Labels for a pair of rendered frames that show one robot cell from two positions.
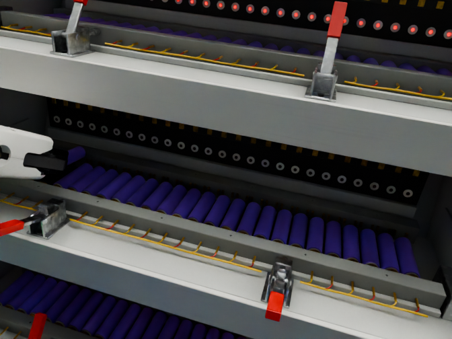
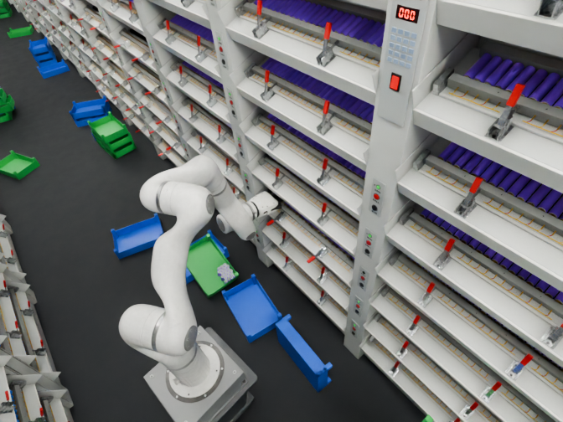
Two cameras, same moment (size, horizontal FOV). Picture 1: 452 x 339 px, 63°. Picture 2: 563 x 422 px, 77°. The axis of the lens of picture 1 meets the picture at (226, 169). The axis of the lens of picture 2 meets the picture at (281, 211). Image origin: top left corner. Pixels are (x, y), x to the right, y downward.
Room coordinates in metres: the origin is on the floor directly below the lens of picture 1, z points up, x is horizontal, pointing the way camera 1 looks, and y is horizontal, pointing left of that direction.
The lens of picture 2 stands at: (-0.37, -0.56, 1.72)
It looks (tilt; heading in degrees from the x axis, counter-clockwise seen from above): 46 degrees down; 44
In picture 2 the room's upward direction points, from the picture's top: 6 degrees counter-clockwise
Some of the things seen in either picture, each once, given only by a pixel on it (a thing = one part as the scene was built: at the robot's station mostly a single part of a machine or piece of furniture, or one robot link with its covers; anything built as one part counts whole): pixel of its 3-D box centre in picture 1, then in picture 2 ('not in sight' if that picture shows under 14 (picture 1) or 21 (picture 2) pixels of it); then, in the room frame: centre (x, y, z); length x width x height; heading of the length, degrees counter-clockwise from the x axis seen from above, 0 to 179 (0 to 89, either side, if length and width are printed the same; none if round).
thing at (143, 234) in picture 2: not in sight; (138, 235); (0.08, 1.16, 0.04); 0.30 x 0.20 x 0.08; 154
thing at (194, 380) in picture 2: not in sight; (188, 361); (-0.27, 0.06, 0.48); 0.19 x 0.19 x 0.18
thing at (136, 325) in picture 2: not in sight; (157, 335); (-0.30, 0.10, 0.69); 0.19 x 0.12 x 0.24; 113
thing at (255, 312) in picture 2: not in sight; (251, 306); (0.16, 0.23, 0.04); 0.30 x 0.20 x 0.08; 71
